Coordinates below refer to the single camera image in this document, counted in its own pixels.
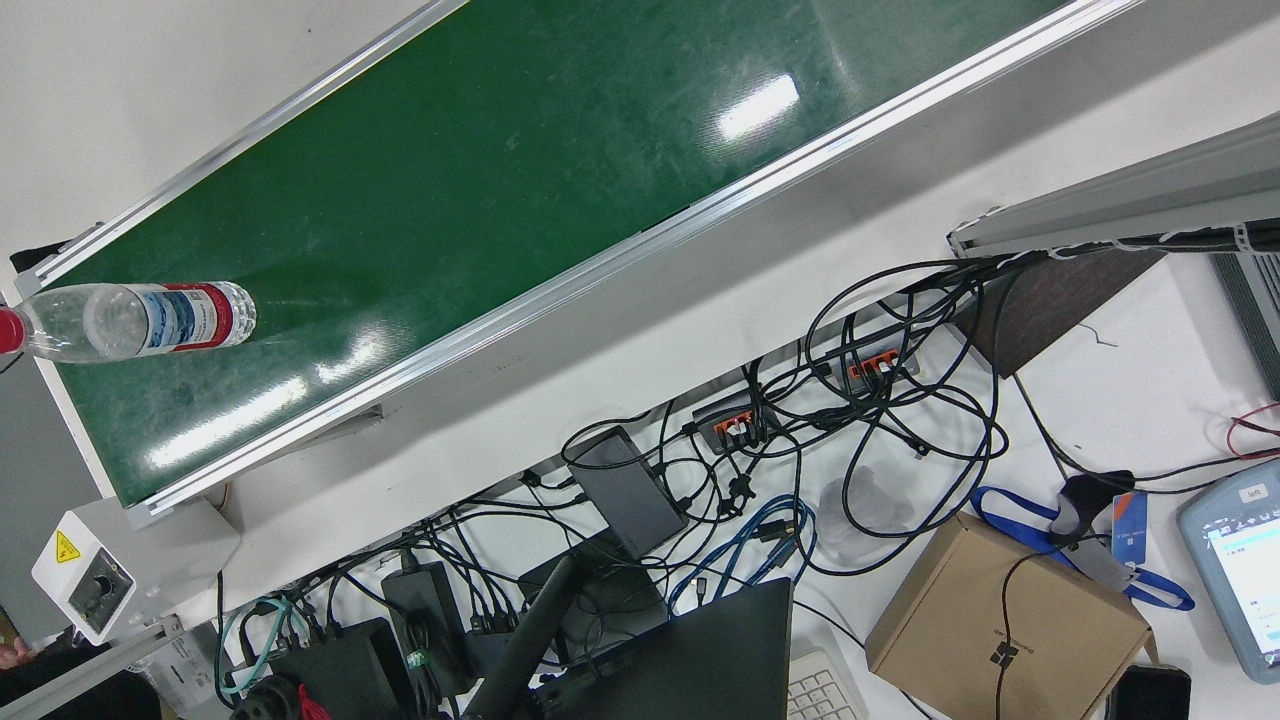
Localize clear water bottle red cap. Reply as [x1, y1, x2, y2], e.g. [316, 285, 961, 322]
[0, 281, 258, 364]

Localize black power strip orange switches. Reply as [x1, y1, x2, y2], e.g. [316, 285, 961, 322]
[691, 388, 776, 448]

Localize dark grey hub box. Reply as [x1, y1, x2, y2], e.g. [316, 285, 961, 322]
[566, 426, 690, 561]

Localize grey power strip orange switches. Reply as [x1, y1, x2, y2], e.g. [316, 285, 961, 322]
[800, 318, 923, 389]

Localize black flat device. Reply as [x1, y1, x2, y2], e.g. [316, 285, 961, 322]
[517, 530, 669, 663]

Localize clear plastic bag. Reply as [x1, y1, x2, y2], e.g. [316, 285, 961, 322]
[817, 464, 917, 567]

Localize black pole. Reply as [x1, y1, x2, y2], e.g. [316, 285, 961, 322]
[462, 555, 583, 720]

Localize black power adapter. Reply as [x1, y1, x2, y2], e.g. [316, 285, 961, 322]
[381, 561, 473, 695]

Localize white keyboard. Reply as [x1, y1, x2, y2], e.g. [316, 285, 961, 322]
[785, 648, 869, 720]

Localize brown cardboard box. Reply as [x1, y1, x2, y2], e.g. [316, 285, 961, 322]
[864, 512, 1153, 712]

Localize dark brown panel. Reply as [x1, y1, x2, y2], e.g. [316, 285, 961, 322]
[955, 248, 1169, 380]

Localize black box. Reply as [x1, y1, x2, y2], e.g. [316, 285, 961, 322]
[268, 617, 419, 720]

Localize grey tag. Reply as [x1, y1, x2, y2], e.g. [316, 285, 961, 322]
[1060, 535, 1141, 593]

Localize black round knob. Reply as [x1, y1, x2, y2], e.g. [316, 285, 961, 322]
[230, 674, 306, 720]

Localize blue orange badge card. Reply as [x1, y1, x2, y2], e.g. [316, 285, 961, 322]
[1111, 490, 1149, 568]

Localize white control box with knob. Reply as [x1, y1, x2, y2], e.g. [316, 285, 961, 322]
[30, 497, 241, 646]

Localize grey aluminium profile beam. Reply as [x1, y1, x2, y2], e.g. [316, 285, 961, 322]
[946, 110, 1280, 259]

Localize white labelled box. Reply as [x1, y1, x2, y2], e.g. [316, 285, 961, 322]
[148, 628, 223, 717]

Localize black phone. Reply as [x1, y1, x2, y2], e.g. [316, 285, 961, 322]
[1105, 664, 1193, 720]

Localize grey teach pendant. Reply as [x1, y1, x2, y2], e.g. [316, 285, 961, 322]
[1176, 468, 1280, 685]

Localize grey vented device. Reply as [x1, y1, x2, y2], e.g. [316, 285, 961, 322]
[1208, 250, 1280, 401]

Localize aluminium bar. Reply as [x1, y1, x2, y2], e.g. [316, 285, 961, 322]
[0, 615, 187, 720]

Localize blue cable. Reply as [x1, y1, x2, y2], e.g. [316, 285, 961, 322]
[666, 494, 819, 614]

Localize green conveyor belt aluminium frame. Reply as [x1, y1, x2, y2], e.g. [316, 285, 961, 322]
[10, 0, 1146, 531]

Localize black looped cable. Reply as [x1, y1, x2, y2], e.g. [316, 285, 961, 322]
[803, 258, 1011, 579]

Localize blue lanyard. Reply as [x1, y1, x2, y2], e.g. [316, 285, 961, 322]
[970, 486, 1196, 612]

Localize long black cable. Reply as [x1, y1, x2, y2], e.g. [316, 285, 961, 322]
[1012, 372, 1280, 486]

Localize teal cable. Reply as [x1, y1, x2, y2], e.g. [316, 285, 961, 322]
[217, 596, 306, 697]

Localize black cable over cardboard box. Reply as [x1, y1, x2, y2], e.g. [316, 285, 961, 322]
[996, 535, 1116, 720]

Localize black strap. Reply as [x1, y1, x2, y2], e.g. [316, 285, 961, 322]
[1048, 470, 1138, 546]

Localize red cable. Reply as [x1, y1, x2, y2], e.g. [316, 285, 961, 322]
[1227, 402, 1280, 462]

